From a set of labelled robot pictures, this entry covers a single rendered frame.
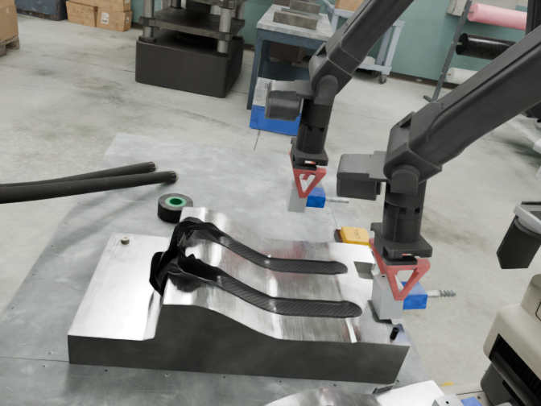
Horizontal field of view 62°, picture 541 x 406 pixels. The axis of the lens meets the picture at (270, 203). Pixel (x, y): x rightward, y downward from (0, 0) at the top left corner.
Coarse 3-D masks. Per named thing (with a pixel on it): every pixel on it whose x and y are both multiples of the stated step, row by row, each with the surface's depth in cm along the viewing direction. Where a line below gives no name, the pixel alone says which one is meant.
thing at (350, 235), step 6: (342, 228) 105; (348, 228) 106; (354, 228) 106; (360, 228) 106; (342, 234) 105; (348, 234) 103; (354, 234) 103; (360, 234) 104; (366, 234) 104; (348, 240) 101; (354, 240) 101; (360, 240) 102; (366, 240) 102
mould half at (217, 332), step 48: (144, 240) 84; (192, 240) 74; (240, 240) 81; (288, 240) 88; (96, 288) 71; (144, 288) 73; (192, 288) 64; (288, 288) 76; (336, 288) 77; (96, 336) 63; (144, 336) 64; (192, 336) 64; (240, 336) 65; (288, 336) 66; (336, 336) 67; (384, 336) 69
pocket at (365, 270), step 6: (354, 264) 85; (360, 264) 85; (366, 264) 85; (372, 264) 85; (360, 270) 86; (366, 270) 86; (372, 270) 86; (360, 276) 85; (366, 276) 86; (372, 276) 85
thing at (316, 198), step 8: (288, 184) 96; (304, 184) 94; (288, 192) 95; (296, 192) 92; (312, 192) 94; (320, 192) 95; (288, 200) 94; (296, 200) 93; (304, 200) 93; (312, 200) 93; (320, 200) 93; (328, 200) 95; (336, 200) 95; (344, 200) 96; (288, 208) 94; (296, 208) 94; (304, 208) 94
